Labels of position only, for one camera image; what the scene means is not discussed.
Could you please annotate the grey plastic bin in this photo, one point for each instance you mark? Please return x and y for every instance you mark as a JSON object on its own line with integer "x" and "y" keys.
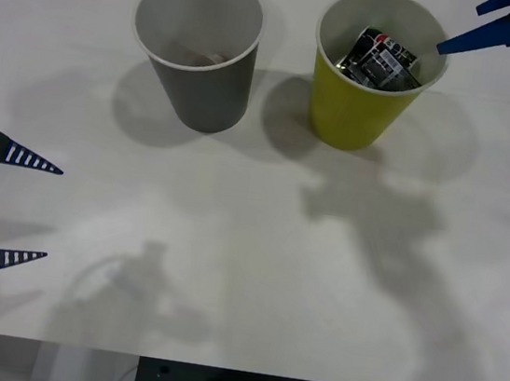
{"x": 211, "y": 95}

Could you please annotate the black can with white print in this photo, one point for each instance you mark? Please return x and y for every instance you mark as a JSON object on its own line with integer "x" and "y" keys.
{"x": 380, "y": 61}

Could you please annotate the yellow-green plastic bin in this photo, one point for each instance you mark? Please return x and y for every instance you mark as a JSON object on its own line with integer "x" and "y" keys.
{"x": 349, "y": 114}

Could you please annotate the brown drink can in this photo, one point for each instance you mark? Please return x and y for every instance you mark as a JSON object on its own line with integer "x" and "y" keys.
{"x": 197, "y": 57}

